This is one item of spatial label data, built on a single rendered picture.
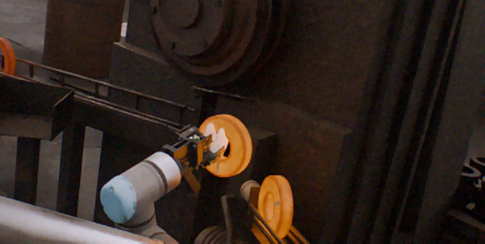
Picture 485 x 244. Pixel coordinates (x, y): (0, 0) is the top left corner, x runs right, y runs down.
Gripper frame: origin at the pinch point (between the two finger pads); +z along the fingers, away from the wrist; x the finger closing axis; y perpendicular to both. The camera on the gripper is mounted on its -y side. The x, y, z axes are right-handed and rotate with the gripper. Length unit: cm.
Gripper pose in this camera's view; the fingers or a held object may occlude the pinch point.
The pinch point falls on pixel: (224, 138)
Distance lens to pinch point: 153.4
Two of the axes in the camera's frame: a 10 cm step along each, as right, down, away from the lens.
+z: 6.3, -3.9, 6.7
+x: -7.8, -3.3, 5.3
